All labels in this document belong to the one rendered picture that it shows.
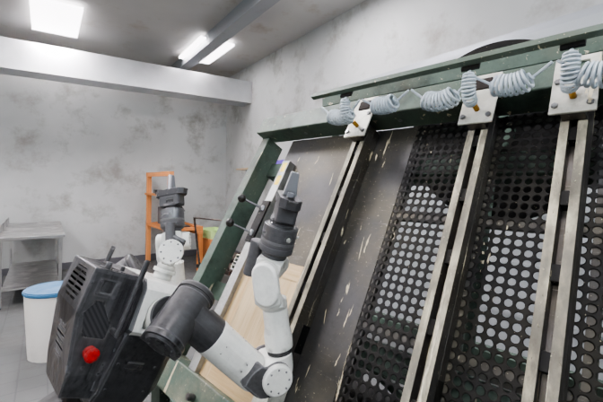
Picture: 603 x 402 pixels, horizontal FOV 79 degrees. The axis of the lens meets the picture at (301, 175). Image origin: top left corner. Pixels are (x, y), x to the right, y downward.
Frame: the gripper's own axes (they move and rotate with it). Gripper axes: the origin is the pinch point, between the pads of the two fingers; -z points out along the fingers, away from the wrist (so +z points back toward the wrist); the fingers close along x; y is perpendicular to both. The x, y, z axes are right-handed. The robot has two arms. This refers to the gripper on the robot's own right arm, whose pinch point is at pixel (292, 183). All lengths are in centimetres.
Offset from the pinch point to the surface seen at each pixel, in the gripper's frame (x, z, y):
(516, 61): 52, -63, 88
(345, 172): 44, -2, 27
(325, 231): 33.5, 19.1, 21.8
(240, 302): 48, 59, 0
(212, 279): 75, 64, -12
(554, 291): -24, 7, 58
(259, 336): 30, 61, 8
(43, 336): 240, 220, -141
